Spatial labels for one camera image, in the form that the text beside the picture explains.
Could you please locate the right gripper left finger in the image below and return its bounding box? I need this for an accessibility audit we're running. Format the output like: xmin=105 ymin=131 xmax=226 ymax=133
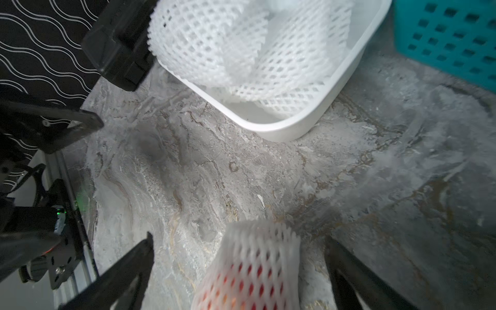
xmin=59 ymin=232 xmax=154 ymax=309

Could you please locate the netted apple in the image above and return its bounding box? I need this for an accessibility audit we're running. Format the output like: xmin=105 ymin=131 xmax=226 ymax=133
xmin=191 ymin=220 xmax=301 ymax=310

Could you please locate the white plastic tray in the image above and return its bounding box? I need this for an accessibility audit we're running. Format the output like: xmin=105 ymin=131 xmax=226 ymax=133
xmin=179 ymin=0 xmax=392 ymax=142

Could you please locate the black plastic tool case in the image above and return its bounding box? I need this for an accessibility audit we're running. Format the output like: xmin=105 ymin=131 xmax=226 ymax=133
xmin=81 ymin=0 xmax=157 ymax=92

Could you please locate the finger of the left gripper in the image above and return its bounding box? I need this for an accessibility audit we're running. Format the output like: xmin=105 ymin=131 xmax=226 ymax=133
xmin=1 ymin=87 xmax=104 ymax=154

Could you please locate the white foam net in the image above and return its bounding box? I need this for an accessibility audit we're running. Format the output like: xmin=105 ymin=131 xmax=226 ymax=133
xmin=147 ymin=0 xmax=269 ymax=87
xmin=223 ymin=1 xmax=355 ymax=119

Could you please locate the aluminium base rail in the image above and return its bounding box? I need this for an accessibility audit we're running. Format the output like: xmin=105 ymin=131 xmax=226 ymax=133
xmin=43 ymin=152 xmax=99 ymax=309

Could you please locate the right teal plastic basket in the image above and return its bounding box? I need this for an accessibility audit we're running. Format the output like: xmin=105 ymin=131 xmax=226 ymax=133
xmin=393 ymin=0 xmax=495 ymax=92

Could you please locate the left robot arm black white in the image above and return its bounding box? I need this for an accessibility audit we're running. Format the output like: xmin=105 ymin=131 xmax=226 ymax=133
xmin=1 ymin=85 xmax=103 ymax=290

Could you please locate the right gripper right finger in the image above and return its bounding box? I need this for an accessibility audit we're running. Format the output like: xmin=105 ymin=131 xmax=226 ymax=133
xmin=324 ymin=236 xmax=417 ymax=309

